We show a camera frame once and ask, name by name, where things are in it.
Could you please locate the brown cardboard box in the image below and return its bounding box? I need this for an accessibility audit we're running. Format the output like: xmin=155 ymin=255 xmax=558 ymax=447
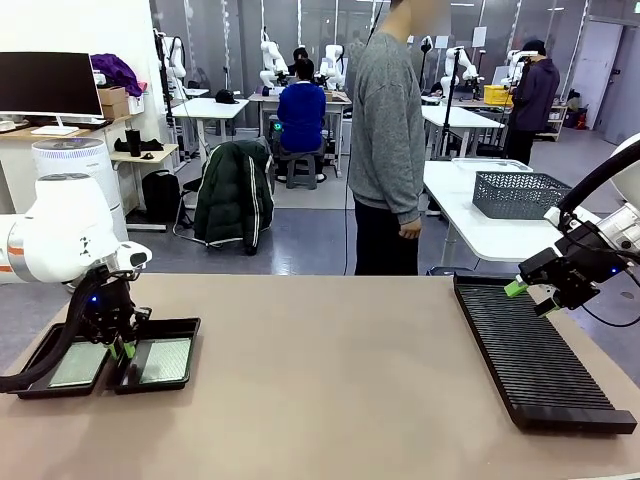
xmin=97 ymin=85 xmax=131 ymax=121

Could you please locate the dark green striped jacket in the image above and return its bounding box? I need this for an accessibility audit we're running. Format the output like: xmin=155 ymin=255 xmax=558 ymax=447
xmin=193 ymin=140 xmax=276 ymax=257

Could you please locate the person in grey sweater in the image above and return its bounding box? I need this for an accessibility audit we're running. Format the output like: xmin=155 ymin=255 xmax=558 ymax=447
xmin=347 ymin=0 xmax=452 ymax=277

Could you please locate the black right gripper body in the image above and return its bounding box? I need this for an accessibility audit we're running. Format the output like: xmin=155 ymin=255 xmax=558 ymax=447
xmin=553 ymin=221 xmax=630 ymax=297

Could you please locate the low white shelf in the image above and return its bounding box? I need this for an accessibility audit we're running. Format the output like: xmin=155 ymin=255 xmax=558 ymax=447
xmin=547 ymin=102 xmax=570 ymax=144

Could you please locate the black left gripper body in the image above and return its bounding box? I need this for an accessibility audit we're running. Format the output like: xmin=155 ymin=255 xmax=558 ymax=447
xmin=82 ymin=267 xmax=152 ymax=347

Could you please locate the purple cloth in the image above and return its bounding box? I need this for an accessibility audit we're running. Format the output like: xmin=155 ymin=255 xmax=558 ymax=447
xmin=90 ymin=53 xmax=145 ymax=99

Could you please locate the black metal-legged chair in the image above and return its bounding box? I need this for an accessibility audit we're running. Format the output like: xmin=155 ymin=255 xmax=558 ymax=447
xmin=172 ymin=177 xmax=274 ymax=251

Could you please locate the black slotted board rack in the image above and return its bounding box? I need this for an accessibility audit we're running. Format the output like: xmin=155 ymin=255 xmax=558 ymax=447
xmin=452 ymin=274 xmax=639 ymax=436

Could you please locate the black backpack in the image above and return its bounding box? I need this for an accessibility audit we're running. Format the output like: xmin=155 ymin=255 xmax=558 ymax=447
xmin=141 ymin=169 xmax=183 ymax=226

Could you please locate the black tripod stand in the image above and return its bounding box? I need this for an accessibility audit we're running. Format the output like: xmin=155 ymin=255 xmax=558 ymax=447
xmin=155 ymin=28 xmax=177 ymax=151
xmin=440 ymin=47 xmax=464 ymax=161

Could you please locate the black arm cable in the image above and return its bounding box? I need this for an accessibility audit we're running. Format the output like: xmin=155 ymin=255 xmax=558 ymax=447
xmin=0 ymin=272 xmax=109 ymax=394
xmin=556 ymin=143 xmax=640 ymax=217

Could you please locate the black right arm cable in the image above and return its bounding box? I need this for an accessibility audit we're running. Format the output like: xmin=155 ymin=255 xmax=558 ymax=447
xmin=556 ymin=143 xmax=640 ymax=217

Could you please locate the black plastic ESD tray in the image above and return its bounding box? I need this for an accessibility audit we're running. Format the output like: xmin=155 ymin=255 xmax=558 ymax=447
xmin=8 ymin=322 xmax=112 ymax=400
xmin=106 ymin=316 xmax=202 ymax=397

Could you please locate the black cloth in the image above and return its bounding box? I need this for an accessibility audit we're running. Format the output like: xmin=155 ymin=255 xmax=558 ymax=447
xmin=113 ymin=137 xmax=166 ymax=154

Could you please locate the green perforated circuit board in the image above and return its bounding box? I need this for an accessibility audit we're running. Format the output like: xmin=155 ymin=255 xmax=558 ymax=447
xmin=48 ymin=341 xmax=110 ymax=389
xmin=138 ymin=338 xmax=194 ymax=386

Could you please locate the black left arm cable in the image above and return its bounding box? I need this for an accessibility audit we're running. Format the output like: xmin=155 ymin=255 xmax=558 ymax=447
xmin=0 ymin=272 xmax=109 ymax=394

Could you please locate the grey plastic mesh basket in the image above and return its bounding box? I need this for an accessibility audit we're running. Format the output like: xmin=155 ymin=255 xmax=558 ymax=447
xmin=471 ymin=170 xmax=574 ymax=221

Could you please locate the grey-sleeved right forearm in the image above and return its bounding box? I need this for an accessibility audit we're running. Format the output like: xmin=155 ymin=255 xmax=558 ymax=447
xmin=383 ymin=144 xmax=427 ymax=226

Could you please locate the white cylindrical air purifier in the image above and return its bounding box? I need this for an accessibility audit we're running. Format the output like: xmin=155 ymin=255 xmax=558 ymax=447
xmin=31 ymin=137 xmax=125 ymax=242

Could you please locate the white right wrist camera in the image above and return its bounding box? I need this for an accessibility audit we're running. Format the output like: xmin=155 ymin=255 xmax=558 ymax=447
xmin=543 ymin=205 xmax=575 ymax=233

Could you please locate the white table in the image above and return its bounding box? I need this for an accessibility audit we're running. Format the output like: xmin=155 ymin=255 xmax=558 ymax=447
xmin=422 ymin=103 xmax=506 ymax=161
xmin=170 ymin=97 xmax=250 ymax=169
xmin=422 ymin=159 xmax=601 ymax=264

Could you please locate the light wooden work table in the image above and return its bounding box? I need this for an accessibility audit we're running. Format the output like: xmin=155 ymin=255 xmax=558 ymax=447
xmin=248 ymin=92 xmax=354 ymax=177

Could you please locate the small light wooden desk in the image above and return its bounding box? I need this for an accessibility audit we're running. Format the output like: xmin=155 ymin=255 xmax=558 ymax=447
xmin=109 ymin=143 xmax=180 ymax=201

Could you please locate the person in blue sweater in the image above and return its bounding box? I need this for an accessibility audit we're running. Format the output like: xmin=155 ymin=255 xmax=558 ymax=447
xmin=276 ymin=57 xmax=329 ymax=184

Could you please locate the person in dark purple hoodie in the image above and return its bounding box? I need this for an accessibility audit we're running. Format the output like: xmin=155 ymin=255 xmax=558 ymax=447
xmin=506 ymin=38 xmax=562 ymax=167

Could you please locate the grey plastic stool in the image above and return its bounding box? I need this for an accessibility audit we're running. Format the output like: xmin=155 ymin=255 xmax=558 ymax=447
xmin=285 ymin=151 xmax=320 ymax=191

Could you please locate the grey door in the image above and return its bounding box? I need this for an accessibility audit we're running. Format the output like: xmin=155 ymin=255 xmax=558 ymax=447
xmin=569 ymin=19 xmax=627 ymax=132

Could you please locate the black computer monitor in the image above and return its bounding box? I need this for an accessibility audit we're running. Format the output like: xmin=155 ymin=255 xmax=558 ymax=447
xmin=0 ymin=51 xmax=105 ymax=137

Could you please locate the yellow plastic bin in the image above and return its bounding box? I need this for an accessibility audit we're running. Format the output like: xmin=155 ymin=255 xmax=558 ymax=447
xmin=482 ymin=84 xmax=515 ymax=107

